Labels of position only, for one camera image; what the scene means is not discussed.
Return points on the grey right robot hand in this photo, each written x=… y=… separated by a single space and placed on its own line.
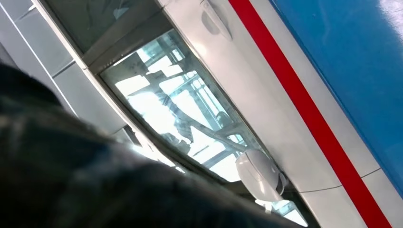
x=110 y=188

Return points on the white car side mirror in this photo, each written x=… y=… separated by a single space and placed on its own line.
x=258 y=176

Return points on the white car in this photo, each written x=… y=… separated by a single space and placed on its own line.
x=252 y=78

